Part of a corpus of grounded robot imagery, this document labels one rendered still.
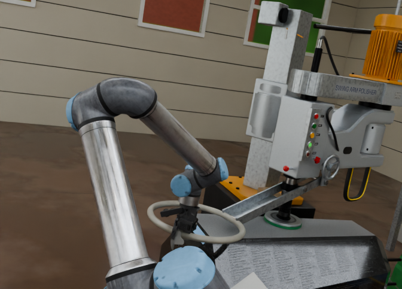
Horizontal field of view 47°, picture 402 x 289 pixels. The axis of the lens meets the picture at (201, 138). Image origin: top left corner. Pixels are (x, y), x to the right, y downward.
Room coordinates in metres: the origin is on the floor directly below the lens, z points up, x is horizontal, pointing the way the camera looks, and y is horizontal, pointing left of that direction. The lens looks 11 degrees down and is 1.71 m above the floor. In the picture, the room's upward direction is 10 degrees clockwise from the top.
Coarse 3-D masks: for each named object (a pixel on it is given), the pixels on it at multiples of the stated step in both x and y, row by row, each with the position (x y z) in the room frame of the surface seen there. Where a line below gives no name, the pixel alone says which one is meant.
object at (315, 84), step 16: (304, 80) 2.42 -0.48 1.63; (320, 80) 2.41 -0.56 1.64; (336, 80) 2.48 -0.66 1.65; (352, 80) 2.57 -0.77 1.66; (368, 80) 2.87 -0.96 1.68; (304, 96) 2.50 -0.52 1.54; (320, 96) 2.43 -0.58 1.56; (336, 96) 2.50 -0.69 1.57; (352, 96) 2.60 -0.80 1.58; (368, 96) 2.69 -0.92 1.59; (384, 96) 2.77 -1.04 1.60; (400, 96) 2.88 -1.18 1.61
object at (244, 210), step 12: (300, 180) 2.66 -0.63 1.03; (312, 180) 2.57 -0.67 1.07; (264, 192) 2.48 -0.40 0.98; (276, 192) 2.54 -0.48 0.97; (288, 192) 2.45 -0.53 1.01; (300, 192) 2.50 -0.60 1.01; (240, 204) 2.37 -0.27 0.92; (252, 204) 2.42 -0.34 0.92; (264, 204) 2.33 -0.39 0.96; (276, 204) 2.39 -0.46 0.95; (240, 216) 2.23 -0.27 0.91; (252, 216) 2.28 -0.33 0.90
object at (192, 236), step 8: (168, 200) 2.29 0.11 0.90; (176, 200) 2.32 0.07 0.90; (152, 208) 2.11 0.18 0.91; (200, 208) 2.34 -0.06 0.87; (208, 208) 2.33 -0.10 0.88; (152, 216) 2.01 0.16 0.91; (224, 216) 2.28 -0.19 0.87; (232, 216) 2.27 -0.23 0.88; (160, 224) 1.94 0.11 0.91; (240, 224) 2.16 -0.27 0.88; (184, 232) 1.89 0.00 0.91; (240, 232) 2.05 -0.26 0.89; (192, 240) 1.89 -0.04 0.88; (200, 240) 1.88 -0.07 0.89; (208, 240) 1.89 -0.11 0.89; (216, 240) 1.90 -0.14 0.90; (224, 240) 1.92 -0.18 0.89; (232, 240) 1.95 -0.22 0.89
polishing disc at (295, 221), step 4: (268, 212) 2.57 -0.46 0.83; (272, 212) 2.58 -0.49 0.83; (276, 212) 2.60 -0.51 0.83; (268, 216) 2.51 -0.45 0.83; (272, 216) 2.52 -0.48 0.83; (292, 216) 2.58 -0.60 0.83; (296, 216) 2.59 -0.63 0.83; (272, 220) 2.45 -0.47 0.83; (276, 220) 2.46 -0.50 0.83; (280, 220) 2.47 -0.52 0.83; (284, 220) 2.48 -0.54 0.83; (288, 220) 2.49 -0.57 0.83; (292, 220) 2.50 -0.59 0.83; (296, 220) 2.52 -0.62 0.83; (300, 220) 2.53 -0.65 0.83; (280, 224) 2.43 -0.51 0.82; (284, 224) 2.42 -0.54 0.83; (288, 224) 2.43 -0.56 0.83; (292, 224) 2.44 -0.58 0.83; (296, 224) 2.45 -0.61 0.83; (300, 224) 2.48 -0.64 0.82
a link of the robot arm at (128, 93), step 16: (112, 80) 1.39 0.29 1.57; (128, 80) 1.40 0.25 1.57; (112, 96) 1.36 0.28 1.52; (128, 96) 1.37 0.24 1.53; (144, 96) 1.39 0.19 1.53; (128, 112) 1.39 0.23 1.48; (144, 112) 1.40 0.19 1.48; (160, 112) 1.46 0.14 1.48; (160, 128) 1.48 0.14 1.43; (176, 128) 1.52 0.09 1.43; (176, 144) 1.55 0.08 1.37; (192, 144) 1.59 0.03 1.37; (192, 160) 1.62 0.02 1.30; (208, 160) 1.67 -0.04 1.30; (208, 176) 1.70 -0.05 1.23; (224, 176) 1.72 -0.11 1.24
